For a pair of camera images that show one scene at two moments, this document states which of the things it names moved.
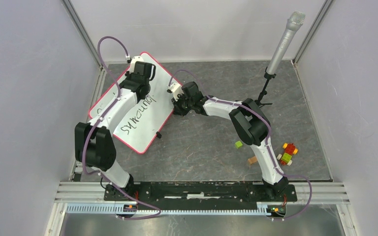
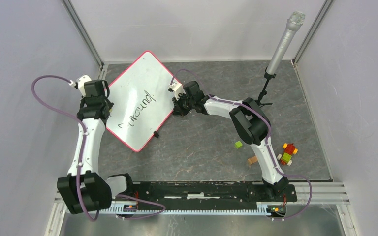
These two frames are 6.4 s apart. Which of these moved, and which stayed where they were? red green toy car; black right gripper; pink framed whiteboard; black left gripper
Moved: black left gripper
Stayed: red green toy car; black right gripper; pink framed whiteboard
